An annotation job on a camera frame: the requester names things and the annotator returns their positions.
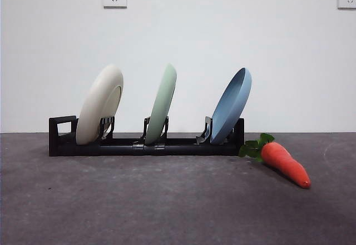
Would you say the green plate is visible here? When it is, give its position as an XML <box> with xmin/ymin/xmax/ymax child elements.
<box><xmin>145</xmin><ymin>63</ymin><xmax>177</xmax><ymax>146</ymax></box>

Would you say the orange carrot with green leaves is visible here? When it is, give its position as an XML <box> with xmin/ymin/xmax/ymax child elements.
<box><xmin>238</xmin><ymin>133</ymin><xmax>312</xmax><ymax>189</ymax></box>

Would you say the blue plate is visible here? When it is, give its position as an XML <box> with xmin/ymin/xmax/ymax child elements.
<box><xmin>210</xmin><ymin>67</ymin><xmax>253</xmax><ymax>144</ymax></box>

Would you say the cream plate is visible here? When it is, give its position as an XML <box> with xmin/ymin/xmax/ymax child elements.
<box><xmin>75</xmin><ymin>63</ymin><xmax>125</xmax><ymax>146</ymax></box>

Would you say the black plate rack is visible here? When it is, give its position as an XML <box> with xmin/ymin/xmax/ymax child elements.
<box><xmin>48</xmin><ymin>115</ymin><xmax>245</xmax><ymax>157</ymax></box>

